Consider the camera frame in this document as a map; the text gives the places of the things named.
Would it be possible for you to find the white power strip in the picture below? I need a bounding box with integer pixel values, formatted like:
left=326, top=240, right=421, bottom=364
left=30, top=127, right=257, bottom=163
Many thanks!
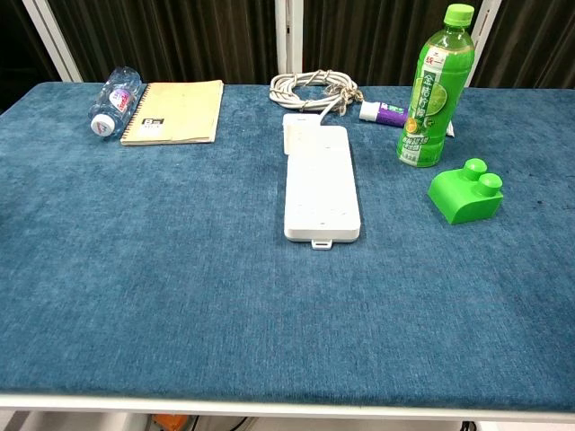
left=282, top=112, right=363, bottom=250

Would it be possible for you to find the blue table cloth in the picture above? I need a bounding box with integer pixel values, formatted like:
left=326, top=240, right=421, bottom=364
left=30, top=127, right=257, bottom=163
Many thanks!
left=0, top=81, right=575, bottom=408

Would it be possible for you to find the purple white glue stick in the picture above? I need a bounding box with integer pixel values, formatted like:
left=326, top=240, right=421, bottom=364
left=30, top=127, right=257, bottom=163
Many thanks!
left=358, top=100, right=411, bottom=128

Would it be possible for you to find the tan spiral notebook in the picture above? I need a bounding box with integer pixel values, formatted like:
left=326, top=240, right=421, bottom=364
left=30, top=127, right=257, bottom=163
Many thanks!
left=119, top=79, right=225, bottom=146

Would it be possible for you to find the green toy building block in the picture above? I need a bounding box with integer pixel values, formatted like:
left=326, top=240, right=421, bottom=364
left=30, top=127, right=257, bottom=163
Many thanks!
left=427, top=157, right=504, bottom=226

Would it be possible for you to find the green tea bottle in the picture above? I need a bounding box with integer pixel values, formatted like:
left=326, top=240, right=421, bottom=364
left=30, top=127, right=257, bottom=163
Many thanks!
left=396, top=3, right=476, bottom=169

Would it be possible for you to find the clear plastic water bottle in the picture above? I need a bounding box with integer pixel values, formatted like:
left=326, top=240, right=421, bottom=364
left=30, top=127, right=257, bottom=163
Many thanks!
left=87, top=66, right=143, bottom=140

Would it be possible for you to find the dark pleated curtain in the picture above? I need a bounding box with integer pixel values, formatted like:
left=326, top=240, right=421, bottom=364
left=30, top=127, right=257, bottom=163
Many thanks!
left=47, top=0, right=277, bottom=85

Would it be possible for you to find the orange object under table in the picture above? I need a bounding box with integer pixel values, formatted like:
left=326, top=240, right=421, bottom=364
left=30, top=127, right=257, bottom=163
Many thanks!
left=150, top=413, right=190, bottom=431

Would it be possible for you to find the white cable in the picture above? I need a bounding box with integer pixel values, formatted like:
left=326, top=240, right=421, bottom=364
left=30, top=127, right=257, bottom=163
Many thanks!
left=269, top=69, right=364, bottom=127

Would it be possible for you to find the white metal frame post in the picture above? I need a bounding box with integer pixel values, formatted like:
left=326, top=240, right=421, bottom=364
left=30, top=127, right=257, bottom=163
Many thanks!
left=274, top=0, right=305, bottom=76

